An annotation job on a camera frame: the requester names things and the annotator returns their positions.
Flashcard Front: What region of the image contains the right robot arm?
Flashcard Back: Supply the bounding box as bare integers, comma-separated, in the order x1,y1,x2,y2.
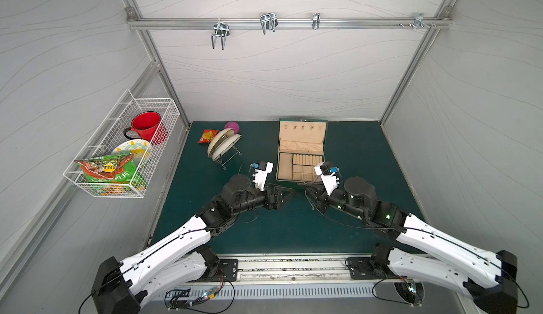
303,175,525,313

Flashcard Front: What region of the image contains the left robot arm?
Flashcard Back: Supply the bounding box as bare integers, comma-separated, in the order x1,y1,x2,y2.
89,174,296,313

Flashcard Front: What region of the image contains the green table mat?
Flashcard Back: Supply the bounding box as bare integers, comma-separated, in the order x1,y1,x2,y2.
153,122,421,254

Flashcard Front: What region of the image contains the cream plate front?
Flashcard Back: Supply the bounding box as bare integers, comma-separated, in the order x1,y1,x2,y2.
209,134,241,161

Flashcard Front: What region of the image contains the pink ball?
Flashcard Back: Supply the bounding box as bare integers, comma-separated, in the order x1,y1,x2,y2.
224,122,240,134

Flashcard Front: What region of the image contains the red snack packet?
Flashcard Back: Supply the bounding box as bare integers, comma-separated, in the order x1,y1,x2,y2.
198,130,219,144

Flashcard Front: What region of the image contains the patterned plate in basket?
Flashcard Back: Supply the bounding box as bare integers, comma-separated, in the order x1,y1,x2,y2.
112,139,152,165

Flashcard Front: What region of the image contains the red mug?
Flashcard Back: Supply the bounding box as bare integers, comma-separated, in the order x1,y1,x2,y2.
123,111,168,144

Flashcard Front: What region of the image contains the green snack bag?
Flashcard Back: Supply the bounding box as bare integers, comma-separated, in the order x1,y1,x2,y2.
75,154,137,183

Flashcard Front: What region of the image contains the small metal hook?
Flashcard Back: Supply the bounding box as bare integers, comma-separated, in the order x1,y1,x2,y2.
312,13,320,31

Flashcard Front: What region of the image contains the metal loop hook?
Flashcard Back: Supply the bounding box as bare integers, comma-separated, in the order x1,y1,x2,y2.
260,13,279,35

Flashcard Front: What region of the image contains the metal double hook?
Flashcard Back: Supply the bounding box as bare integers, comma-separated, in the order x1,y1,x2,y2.
211,22,230,50

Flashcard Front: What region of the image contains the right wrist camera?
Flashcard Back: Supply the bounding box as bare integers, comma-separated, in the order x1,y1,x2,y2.
314,162,340,196

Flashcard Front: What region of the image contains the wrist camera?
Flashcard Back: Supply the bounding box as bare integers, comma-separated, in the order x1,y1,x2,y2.
314,162,340,196
251,161,274,191

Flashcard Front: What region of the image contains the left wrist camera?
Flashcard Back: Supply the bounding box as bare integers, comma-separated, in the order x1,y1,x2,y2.
251,161,274,191

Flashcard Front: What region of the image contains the wire plate rack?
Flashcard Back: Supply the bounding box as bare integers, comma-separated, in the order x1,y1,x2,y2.
214,144,241,171

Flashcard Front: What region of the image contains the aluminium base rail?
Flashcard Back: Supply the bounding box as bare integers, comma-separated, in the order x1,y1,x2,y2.
118,252,467,289

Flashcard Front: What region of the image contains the left black mount plate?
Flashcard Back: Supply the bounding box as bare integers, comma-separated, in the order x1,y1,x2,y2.
195,246,238,282

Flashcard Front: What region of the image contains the black mount plate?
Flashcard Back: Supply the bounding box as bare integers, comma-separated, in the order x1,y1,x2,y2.
344,245,395,280
195,246,238,282

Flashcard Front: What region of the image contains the right black mount plate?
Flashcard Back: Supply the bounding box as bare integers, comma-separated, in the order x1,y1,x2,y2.
344,245,395,280

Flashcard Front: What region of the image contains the right base cable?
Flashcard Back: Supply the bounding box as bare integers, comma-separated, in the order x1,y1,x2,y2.
370,275,425,306

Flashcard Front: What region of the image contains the left base cable bundle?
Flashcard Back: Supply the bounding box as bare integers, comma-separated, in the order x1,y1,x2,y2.
163,269,236,314

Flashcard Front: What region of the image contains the white wire basket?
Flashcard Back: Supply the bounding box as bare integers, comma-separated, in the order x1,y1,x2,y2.
64,91,180,198

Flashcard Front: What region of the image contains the metal bracket hook right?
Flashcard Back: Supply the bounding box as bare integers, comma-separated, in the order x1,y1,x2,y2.
398,14,436,31

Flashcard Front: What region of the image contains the aluminium top rail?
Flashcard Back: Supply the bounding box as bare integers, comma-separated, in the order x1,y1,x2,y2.
127,16,453,31

